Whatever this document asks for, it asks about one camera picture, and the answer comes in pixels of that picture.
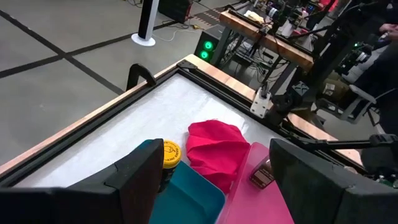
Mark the pink plastic bin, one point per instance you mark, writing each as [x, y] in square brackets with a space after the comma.
[248, 205]

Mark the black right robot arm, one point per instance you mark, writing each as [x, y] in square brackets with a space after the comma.
[280, 109]

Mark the black equipment case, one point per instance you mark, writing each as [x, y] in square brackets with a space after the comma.
[175, 9]

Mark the black table clamp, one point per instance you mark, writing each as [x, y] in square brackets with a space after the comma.
[136, 70]

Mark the white table cover sheet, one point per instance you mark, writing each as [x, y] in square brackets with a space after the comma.
[140, 118]

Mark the wooden workbench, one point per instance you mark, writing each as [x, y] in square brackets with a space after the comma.
[280, 51]

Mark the computer tower green fans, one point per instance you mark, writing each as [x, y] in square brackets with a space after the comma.
[206, 49]

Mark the person's hand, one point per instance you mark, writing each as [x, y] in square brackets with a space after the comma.
[390, 31]

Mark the green lid spice jar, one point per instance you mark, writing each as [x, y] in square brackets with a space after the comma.
[261, 177]

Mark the black post white base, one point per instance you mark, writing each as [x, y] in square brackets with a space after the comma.
[147, 18]

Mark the black aluminium table frame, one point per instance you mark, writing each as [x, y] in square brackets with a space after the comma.
[93, 125]

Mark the red cloth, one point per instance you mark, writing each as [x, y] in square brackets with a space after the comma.
[214, 152]

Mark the grey chair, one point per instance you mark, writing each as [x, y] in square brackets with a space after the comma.
[360, 93]

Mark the person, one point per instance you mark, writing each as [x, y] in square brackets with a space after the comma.
[382, 77]

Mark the yellow lid spice jar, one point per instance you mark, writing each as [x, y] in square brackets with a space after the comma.
[171, 152]

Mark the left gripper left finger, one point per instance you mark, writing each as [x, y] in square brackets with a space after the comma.
[93, 205]

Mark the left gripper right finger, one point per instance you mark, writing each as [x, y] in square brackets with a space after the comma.
[326, 202]

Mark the teal plastic bin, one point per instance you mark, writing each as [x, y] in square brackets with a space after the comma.
[186, 202]

